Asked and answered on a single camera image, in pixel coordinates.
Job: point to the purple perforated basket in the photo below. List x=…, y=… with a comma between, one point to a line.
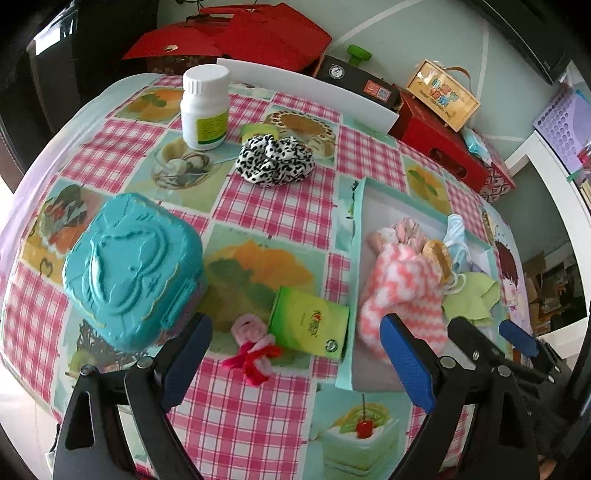
x=558, y=120

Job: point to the person's right hand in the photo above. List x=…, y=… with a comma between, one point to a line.
x=558, y=438

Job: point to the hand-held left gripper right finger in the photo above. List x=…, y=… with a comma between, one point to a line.
x=408, y=364

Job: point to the white shelf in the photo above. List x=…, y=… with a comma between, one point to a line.
x=540, y=157

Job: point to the blue face mask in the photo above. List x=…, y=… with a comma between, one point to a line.
x=455, y=237

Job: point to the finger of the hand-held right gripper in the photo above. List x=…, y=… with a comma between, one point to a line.
x=471, y=341
x=521, y=341

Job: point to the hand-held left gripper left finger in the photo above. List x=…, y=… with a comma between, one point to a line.
x=184, y=364

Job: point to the dark wall frame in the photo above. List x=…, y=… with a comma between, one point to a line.
x=521, y=32

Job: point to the white bottle with green label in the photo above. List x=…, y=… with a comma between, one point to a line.
x=203, y=101

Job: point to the green dumbbell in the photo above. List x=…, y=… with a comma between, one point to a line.
x=359, y=54

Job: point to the tan round plush pad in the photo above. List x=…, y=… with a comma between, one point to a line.
x=438, y=258

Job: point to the light green cloth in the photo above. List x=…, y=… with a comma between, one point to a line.
x=475, y=295

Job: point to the light green paper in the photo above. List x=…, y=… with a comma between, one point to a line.
x=253, y=131

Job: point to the small green box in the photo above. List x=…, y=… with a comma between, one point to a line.
x=304, y=318

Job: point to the black and white scrunchie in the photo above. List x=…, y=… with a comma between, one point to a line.
x=272, y=159

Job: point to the white tray with teal rim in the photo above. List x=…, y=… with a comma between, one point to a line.
x=383, y=203

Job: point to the black flat box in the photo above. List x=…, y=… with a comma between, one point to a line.
x=351, y=78

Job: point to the pink white chevron cloth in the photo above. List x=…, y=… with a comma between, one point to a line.
x=397, y=281

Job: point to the white chair back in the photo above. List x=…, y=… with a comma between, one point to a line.
x=323, y=97

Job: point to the teal plastic case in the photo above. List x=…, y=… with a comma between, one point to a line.
x=129, y=263

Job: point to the brown cardboard box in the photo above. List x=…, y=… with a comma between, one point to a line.
x=535, y=272

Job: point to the clear glass bowl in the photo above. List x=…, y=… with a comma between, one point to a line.
x=191, y=162

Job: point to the red floral box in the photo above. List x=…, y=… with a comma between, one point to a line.
x=501, y=180

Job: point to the red paper bag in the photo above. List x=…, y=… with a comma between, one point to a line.
x=277, y=32
x=171, y=41

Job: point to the pack of blue masks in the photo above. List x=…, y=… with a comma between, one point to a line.
x=475, y=145

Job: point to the black cabinet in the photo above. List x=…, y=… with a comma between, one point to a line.
x=69, y=37

